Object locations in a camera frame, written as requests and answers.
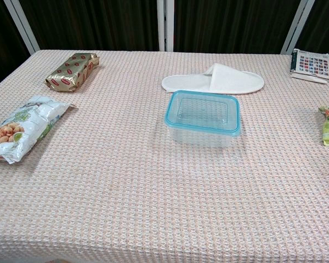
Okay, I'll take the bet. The box with colourful squares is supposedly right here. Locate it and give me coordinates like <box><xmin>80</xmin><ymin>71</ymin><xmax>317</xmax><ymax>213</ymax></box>
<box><xmin>290</xmin><ymin>48</ymin><xmax>329</xmax><ymax>84</ymax></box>

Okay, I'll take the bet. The white metal frame post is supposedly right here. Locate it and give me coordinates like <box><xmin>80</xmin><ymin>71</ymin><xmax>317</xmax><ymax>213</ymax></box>
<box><xmin>2</xmin><ymin>0</ymin><xmax>41</xmax><ymax>55</ymax></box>
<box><xmin>156</xmin><ymin>0</ymin><xmax>175</xmax><ymax>52</ymax></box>
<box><xmin>280</xmin><ymin>0</ymin><xmax>316</xmax><ymax>55</ymax></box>

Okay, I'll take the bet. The gold foil snack package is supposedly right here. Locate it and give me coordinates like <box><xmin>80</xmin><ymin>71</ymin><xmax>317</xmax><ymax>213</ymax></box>
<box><xmin>44</xmin><ymin>53</ymin><xmax>100</xmax><ymax>93</ymax></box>

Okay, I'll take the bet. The white nut snack bag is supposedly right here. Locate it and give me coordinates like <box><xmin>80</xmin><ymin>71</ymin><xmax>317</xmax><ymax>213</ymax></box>
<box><xmin>0</xmin><ymin>95</ymin><xmax>72</xmax><ymax>164</ymax></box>

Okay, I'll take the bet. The clear blue-rimmed plastic container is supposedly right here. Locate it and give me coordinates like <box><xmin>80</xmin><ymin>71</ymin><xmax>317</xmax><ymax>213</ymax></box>
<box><xmin>164</xmin><ymin>90</ymin><xmax>241</xmax><ymax>137</ymax></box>

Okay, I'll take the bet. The pink woven tablecloth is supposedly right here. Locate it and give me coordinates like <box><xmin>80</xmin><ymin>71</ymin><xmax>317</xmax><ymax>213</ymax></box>
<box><xmin>0</xmin><ymin>49</ymin><xmax>329</xmax><ymax>263</ymax></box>

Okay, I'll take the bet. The black pleated curtain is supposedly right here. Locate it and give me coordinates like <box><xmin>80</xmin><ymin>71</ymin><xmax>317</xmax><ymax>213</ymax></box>
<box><xmin>296</xmin><ymin>0</ymin><xmax>329</xmax><ymax>57</ymax></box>
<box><xmin>173</xmin><ymin>0</ymin><xmax>302</xmax><ymax>55</ymax></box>
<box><xmin>18</xmin><ymin>0</ymin><xmax>159</xmax><ymax>52</ymax></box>
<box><xmin>0</xmin><ymin>0</ymin><xmax>31</xmax><ymax>93</ymax></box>

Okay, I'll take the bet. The white disposable slipper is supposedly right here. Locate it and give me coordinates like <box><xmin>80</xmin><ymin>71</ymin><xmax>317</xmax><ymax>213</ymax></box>
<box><xmin>161</xmin><ymin>62</ymin><xmax>265</xmax><ymax>95</ymax></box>

